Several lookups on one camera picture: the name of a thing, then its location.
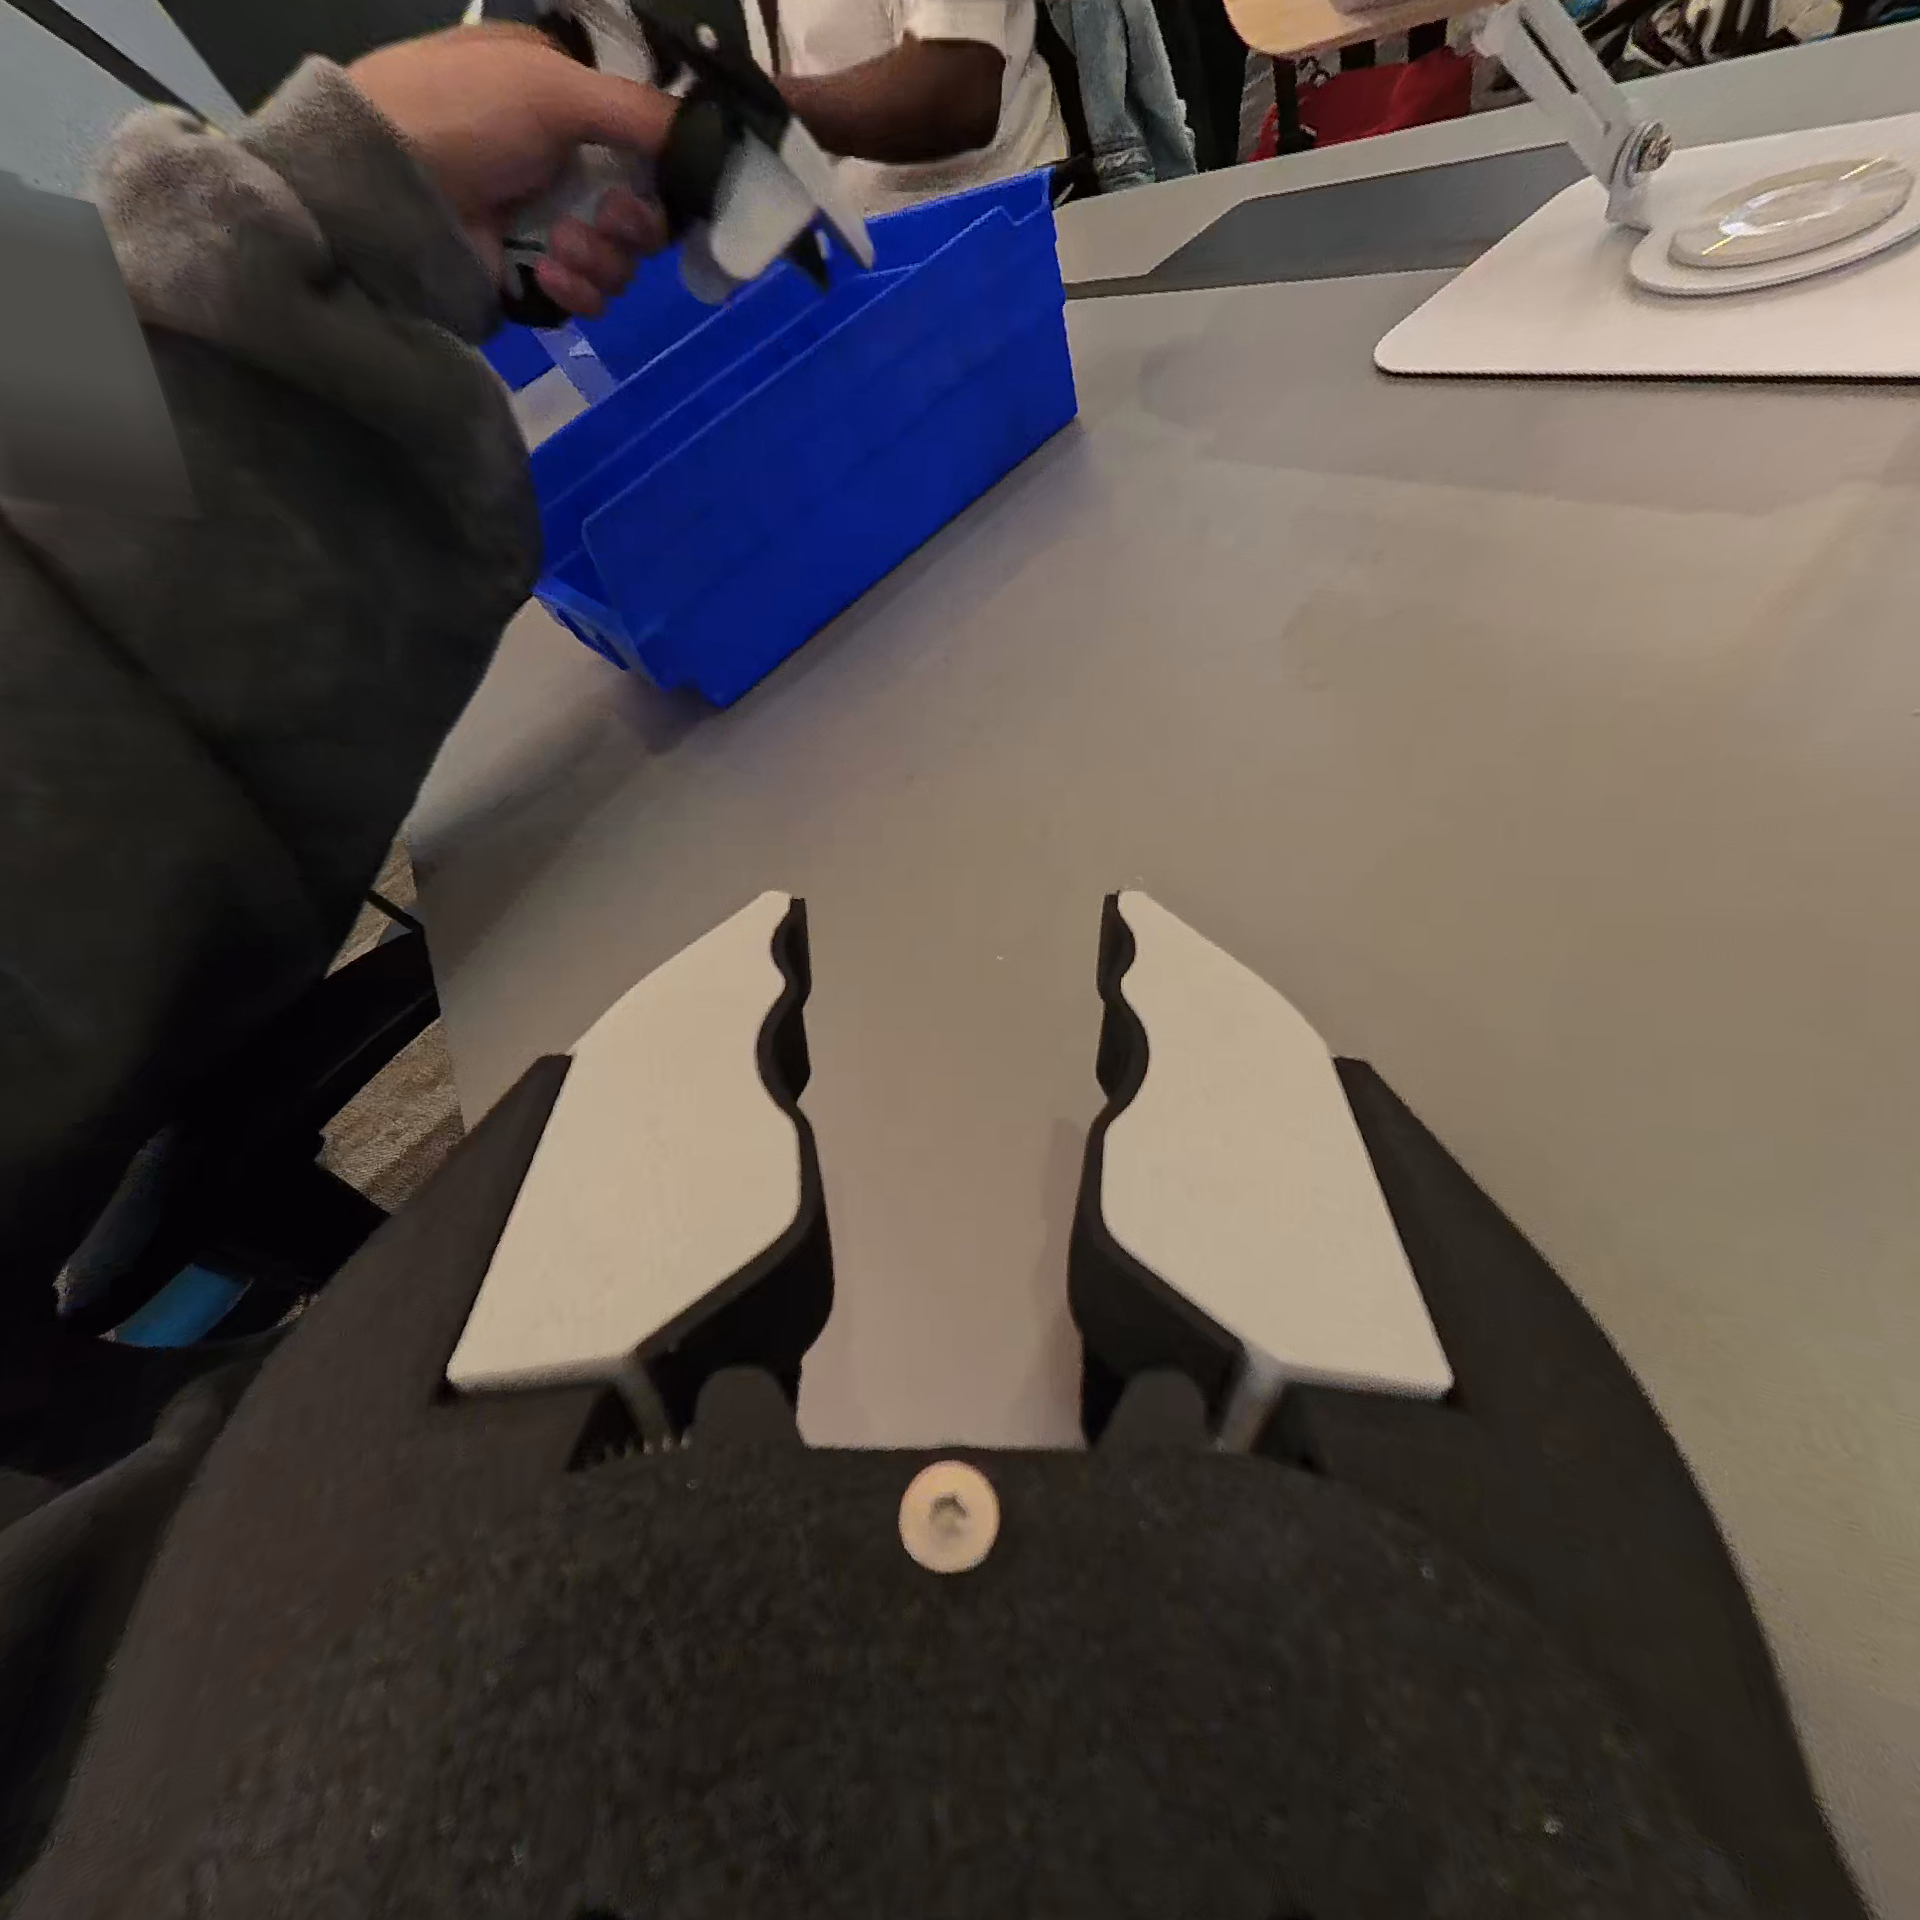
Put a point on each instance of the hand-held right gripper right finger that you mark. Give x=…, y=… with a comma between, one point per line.
x=1260, y=1186

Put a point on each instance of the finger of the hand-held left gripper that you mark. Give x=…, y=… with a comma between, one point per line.
x=704, y=270
x=764, y=203

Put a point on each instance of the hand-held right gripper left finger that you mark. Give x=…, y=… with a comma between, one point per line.
x=646, y=1186

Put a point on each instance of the blue plastic bin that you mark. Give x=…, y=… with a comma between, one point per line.
x=827, y=480

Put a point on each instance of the person's left forearm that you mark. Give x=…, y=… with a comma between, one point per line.
x=301, y=524

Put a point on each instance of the grey desk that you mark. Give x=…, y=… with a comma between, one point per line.
x=1500, y=751

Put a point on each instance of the person's left hand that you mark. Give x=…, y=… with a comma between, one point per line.
x=481, y=119

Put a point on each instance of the grey blue jacket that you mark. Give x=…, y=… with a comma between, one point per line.
x=1126, y=91

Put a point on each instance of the red bag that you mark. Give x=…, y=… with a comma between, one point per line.
x=1395, y=107

